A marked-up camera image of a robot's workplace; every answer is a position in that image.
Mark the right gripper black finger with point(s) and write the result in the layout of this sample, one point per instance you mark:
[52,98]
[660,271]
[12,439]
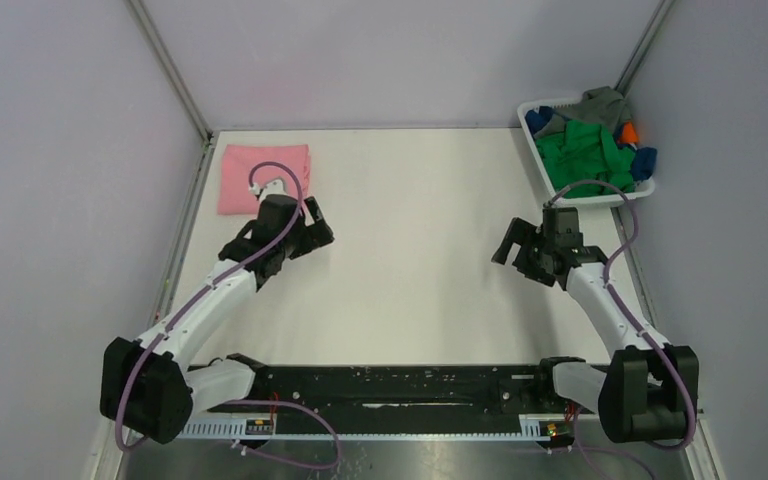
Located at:
[519,233]
[539,275]

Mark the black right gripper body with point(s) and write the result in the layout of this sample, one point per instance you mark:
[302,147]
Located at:
[548,246]

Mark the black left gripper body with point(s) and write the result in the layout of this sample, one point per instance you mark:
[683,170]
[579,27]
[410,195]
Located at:
[295,242]

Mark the pink t-shirt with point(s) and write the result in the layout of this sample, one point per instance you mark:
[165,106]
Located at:
[237,163]

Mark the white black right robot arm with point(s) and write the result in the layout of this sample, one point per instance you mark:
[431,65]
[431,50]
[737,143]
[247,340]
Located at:
[649,390]

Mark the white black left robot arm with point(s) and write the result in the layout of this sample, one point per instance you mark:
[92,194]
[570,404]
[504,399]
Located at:
[148,384]

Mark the green t-shirt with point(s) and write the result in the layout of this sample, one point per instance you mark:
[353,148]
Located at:
[583,151]

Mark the white laundry basket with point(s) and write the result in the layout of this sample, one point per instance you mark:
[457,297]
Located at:
[536,120]

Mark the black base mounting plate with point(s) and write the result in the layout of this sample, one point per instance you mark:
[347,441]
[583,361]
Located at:
[389,398]

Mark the blue garment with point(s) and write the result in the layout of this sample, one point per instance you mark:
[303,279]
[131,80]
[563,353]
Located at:
[644,164]

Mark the orange garment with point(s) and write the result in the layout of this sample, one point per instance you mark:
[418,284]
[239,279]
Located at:
[627,134]

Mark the grey t-shirt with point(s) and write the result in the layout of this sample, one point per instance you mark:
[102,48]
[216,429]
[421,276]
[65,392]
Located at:
[603,105]

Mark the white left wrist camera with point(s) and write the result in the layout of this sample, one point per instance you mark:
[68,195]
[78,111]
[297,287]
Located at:
[276,186]

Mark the aluminium frame rails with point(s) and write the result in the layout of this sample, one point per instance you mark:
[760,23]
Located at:
[93,271]

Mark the white slotted cable duct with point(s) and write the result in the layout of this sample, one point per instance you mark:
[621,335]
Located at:
[261,427]

